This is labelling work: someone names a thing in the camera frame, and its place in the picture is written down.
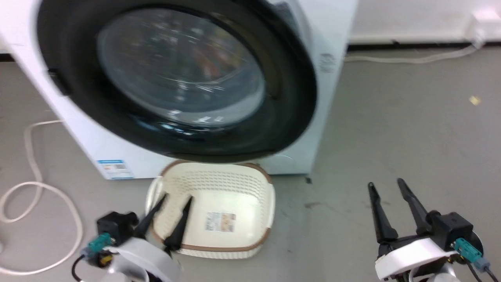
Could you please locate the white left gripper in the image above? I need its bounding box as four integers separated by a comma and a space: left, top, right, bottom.
103, 193, 194, 282

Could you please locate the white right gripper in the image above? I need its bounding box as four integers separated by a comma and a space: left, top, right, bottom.
368, 178, 459, 281

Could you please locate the white washing machine body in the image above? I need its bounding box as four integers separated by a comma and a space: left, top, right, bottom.
0, 0, 360, 180

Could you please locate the black round washing machine door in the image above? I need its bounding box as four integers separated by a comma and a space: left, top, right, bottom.
36, 0, 318, 163

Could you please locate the white paper label in basket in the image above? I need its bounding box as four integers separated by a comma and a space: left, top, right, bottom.
205, 211, 236, 232

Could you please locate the cream laundry basket brown rim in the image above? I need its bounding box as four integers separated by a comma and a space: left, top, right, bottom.
145, 160, 276, 260

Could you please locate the blue white energy sticker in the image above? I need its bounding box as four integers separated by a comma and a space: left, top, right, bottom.
97, 159, 135, 180

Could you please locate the teal left camera connector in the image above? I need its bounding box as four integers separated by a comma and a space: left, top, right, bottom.
81, 233, 113, 257

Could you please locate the teal camera connector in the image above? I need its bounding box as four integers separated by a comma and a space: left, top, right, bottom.
451, 237, 490, 271
81, 233, 113, 257

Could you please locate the teal right camera connector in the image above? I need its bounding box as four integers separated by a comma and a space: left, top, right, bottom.
451, 237, 490, 271

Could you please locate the thin black left gripper cable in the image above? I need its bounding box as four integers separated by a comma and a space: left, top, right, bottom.
71, 255, 87, 282

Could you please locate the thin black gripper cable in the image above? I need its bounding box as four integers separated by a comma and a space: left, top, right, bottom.
464, 262, 499, 282
71, 255, 87, 282

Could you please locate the thin black right gripper cable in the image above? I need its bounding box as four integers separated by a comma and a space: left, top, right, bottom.
464, 262, 499, 282

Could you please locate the thick white drain hose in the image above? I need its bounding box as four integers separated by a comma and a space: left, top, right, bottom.
0, 119, 84, 275

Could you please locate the translucent white inlet hose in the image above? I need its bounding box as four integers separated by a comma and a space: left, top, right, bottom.
344, 33, 486, 65

